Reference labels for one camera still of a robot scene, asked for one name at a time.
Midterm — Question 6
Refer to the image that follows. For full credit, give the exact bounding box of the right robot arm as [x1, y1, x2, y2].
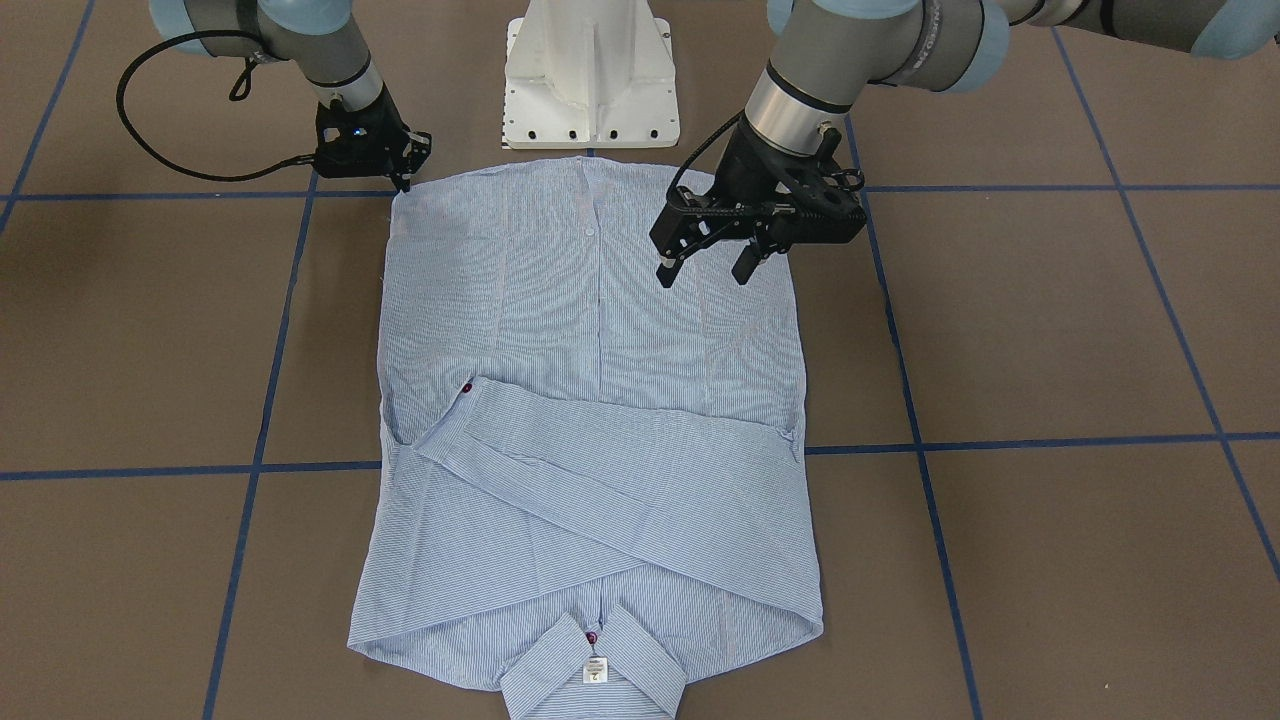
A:
[115, 1, 433, 193]

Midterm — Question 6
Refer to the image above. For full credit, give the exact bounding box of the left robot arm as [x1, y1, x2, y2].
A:
[650, 1, 1279, 288]

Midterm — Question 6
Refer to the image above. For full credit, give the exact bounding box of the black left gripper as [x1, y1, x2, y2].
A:
[650, 111, 867, 290]

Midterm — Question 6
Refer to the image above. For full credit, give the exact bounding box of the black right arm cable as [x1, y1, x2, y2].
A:
[115, 29, 326, 184]

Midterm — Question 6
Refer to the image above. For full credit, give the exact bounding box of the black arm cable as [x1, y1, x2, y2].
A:
[115, 29, 326, 184]
[668, 115, 746, 201]

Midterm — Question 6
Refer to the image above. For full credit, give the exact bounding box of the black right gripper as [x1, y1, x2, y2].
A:
[314, 90, 433, 193]

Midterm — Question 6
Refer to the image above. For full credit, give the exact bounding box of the light blue striped shirt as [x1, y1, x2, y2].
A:
[347, 158, 824, 719]

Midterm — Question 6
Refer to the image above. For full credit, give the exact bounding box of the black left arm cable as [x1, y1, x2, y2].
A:
[668, 115, 746, 201]

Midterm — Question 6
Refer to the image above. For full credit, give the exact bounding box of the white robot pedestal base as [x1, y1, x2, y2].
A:
[502, 1, 681, 151]

